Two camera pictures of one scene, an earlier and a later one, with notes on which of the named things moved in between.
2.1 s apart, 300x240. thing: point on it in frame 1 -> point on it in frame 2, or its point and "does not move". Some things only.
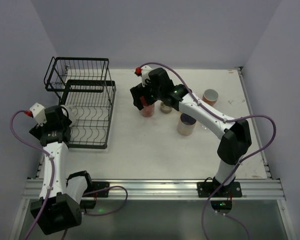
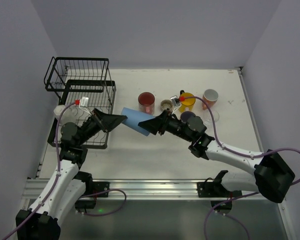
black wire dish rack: [87, 96] does not move
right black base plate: [226, 189] does not move
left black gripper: [37, 131] -> [99, 121]
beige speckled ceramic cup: [165, 108] does not move
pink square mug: [210, 96] does not move
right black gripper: [139, 97] -> [162, 123]
